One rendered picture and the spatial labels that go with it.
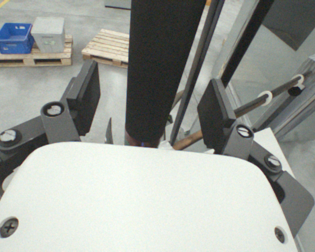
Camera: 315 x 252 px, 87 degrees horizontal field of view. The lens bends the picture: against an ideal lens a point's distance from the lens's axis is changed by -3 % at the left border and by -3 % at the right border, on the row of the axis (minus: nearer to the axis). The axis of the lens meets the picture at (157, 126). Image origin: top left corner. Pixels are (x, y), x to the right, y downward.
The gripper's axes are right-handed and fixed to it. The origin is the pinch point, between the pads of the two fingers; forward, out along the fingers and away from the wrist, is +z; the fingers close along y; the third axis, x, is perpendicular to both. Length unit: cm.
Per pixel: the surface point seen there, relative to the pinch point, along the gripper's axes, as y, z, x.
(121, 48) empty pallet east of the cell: -40, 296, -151
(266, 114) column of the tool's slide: 55, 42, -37
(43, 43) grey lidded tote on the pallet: -150, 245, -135
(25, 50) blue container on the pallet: -175, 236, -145
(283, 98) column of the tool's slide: 55, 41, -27
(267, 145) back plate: 42, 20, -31
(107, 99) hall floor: -43, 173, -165
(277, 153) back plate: 43, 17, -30
